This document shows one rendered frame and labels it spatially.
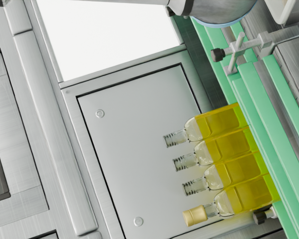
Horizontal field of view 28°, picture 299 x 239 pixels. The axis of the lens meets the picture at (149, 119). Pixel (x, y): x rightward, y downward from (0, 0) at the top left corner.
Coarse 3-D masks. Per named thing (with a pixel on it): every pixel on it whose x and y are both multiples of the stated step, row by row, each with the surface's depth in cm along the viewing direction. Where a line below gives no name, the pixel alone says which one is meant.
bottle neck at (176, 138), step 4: (176, 132) 130; (180, 132) 130; (184, 132) 130; (164, 136) 130; (168, 136) 130; (172, 136) 129; (176, 136) 129; (180, 136) 129; (184, 136) 130; (164, 140) 131; (168, 140) 129; (172, 140) 129; (176, 140) 129; (180, 140) 130; (184, 140) 130; (168, 144) 129; (172, 144) 130; (176, 144) 130
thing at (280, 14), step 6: (270, 0) 129; (276, 0) 129; (288, 0) 118; (294, 0) 117; (270, 6) 128; (276, 6) 128; (282, 6) 128; (288, 6) 119; (276, 12) 128; (282, 12) 123; (288, 12) 121; (276, 18) 127; (282, 18) 124
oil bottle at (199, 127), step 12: (228, 108) 130; (240, 108) 130; (192, 120) 129; (204, 120) 129; (216, 120) 129; (228, 120) 129; (240, 120) 129; (192, 132) 129; (204, 132) 128; (216, 132) 129; (192, 144) 131
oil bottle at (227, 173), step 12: (240, 156) 126; (252, 156) 126; (216, 168) 125; (228, 168) 125; (240, 168) 125; (252, 168) 125; (264, 168) 125; (216, 180) 124; (228, 180) 124; (240, 180) 124; (216, 192) 126
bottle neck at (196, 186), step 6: (192, 180) 127; (198, 180) 126; (204, 180) 126; (186, 186) 125; (192, 186) 125; (198, 186) 125; (204, 186) 125; (186, 192) 125; (192, 192) 125; (198, 192) 126
